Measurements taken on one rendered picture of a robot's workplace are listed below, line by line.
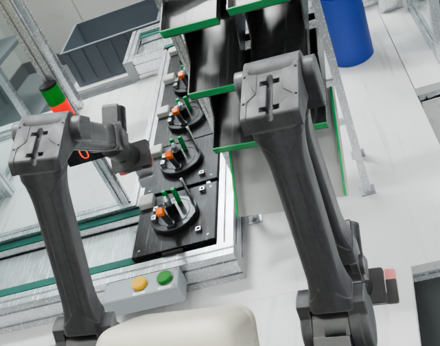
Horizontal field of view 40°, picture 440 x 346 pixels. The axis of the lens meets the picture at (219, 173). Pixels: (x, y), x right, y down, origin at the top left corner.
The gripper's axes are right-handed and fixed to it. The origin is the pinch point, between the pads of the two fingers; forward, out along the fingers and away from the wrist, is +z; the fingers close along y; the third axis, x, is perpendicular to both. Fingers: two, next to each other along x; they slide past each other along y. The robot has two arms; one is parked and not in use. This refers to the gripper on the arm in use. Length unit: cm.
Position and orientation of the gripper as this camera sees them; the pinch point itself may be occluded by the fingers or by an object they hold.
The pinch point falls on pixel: (143, 164)
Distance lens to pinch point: 158.5
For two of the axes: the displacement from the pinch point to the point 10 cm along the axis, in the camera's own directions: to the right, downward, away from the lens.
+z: 2.6, 2.1, 9.4
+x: 1.9, 9.4, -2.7
